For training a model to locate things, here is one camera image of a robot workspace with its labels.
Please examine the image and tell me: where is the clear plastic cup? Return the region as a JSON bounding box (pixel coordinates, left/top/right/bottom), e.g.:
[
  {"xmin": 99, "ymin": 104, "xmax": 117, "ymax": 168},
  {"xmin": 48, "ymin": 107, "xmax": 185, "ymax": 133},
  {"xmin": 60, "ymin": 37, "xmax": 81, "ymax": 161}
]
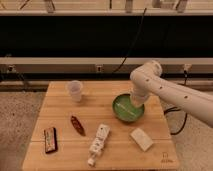
[{"xmin": 67, "ymin": 80, "xmax": 83, "ymax": 102}]

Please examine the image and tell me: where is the white rectangular sponge block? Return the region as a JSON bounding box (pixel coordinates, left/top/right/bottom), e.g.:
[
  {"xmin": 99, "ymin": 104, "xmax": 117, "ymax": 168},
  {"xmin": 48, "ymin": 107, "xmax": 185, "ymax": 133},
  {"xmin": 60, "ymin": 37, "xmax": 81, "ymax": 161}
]
[{"xmin": 130, "ymin": 128, "xmax": 154, "ymax": 151}]

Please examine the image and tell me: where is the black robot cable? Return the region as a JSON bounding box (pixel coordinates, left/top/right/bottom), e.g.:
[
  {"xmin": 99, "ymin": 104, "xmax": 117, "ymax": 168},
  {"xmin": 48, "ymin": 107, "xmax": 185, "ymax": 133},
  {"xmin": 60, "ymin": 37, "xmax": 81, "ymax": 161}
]
[{"xmin": 163, "ymin": 106, "xmax": 188, "ymax": 136}]

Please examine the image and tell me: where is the white squeeze tube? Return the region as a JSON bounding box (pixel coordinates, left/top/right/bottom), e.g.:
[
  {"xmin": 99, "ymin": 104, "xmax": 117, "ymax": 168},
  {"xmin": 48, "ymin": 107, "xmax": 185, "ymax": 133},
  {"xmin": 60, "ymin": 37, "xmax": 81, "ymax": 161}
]
[{"xmin": 87, "ymin": 124, "xmax": 110, "ymax": 166}]

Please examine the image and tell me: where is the wooden board table top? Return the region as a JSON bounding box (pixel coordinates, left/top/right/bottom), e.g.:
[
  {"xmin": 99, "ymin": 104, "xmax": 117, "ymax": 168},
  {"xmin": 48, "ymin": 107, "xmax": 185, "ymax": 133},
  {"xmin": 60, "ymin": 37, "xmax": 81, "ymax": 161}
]
[{"xmin": 22, "ymin": 81, "xmax": 179, "ymax": 171}]

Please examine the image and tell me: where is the grey metal rail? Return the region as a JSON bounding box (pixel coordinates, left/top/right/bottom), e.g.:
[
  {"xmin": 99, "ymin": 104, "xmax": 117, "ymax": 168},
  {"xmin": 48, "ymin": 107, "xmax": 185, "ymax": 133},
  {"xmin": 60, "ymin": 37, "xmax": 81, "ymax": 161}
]
[{"xmin": 0, "ymin": 57, "xmax": 213, "ymax": 73}]

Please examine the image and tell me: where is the green ceramic bowl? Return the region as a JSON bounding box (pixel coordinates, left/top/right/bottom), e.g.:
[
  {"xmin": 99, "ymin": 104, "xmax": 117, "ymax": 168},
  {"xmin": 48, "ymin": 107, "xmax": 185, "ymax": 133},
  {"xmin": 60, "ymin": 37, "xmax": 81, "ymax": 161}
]
[{"xmin": 112, "ymin": 94, "xmax": 145, "ymax": 122}]

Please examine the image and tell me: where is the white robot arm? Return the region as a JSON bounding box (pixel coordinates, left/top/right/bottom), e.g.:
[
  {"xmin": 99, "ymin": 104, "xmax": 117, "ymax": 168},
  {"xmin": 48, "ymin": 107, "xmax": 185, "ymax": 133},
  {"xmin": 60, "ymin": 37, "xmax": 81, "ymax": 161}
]
[{"xmin": 130, "ymin": 60, "xmax": 213, "ymax": 128}]

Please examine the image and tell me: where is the black hanging cable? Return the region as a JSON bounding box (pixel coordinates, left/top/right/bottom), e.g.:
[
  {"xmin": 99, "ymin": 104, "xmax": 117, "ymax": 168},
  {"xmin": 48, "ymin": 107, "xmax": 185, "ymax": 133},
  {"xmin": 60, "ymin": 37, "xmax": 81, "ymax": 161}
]
[{"xmin": 112, "ymin": 7, "xmax": 148, "ymax": 74}]

